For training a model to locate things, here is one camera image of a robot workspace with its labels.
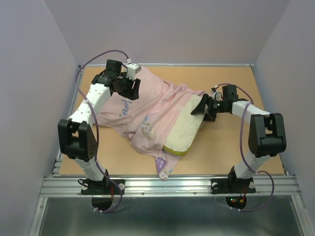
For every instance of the pink cartoon pillowcase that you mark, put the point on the pink cartoon pillowcase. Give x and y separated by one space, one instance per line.
147 121

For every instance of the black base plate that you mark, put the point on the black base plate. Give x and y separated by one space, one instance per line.
224 186
90 187

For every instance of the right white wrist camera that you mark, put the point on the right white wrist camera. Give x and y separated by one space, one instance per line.
216 94

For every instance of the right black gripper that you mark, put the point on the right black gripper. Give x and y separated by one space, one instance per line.
199 109

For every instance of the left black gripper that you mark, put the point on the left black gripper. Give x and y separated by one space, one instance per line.
132 94

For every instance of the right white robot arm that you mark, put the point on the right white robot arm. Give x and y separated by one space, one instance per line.
266 138

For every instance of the aluminium front rail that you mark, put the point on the aluminium front rail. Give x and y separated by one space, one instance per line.
175 186

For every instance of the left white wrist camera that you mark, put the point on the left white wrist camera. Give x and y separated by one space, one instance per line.
132 69

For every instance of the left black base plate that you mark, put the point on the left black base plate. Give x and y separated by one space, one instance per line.
90 187

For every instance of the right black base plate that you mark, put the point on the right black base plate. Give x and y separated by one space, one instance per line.
224 186

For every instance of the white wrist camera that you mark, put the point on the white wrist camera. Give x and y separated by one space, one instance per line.
216 94
132 69

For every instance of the cream yellow pillow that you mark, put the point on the cream yellow pillow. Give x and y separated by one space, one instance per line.
185 128

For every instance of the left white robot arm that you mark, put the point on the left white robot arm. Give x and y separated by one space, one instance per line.
76 138

